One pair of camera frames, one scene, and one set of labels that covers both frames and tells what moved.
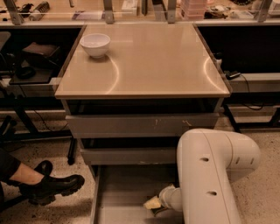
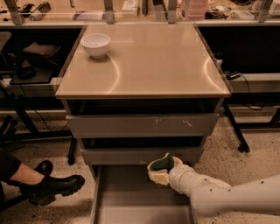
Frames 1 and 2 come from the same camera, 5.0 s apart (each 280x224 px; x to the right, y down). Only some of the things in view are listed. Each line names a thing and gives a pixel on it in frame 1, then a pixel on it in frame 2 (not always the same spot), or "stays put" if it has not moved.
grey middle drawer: x=130 y=156 stays put
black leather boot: x=45 y=191 stays put
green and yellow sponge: x=158 y=210 -> x=165 y=163
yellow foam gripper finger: x=152 y=203 -> x=160 y=176
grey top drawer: x=137 y=126 stays put
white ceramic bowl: x=95 y=44 stays put
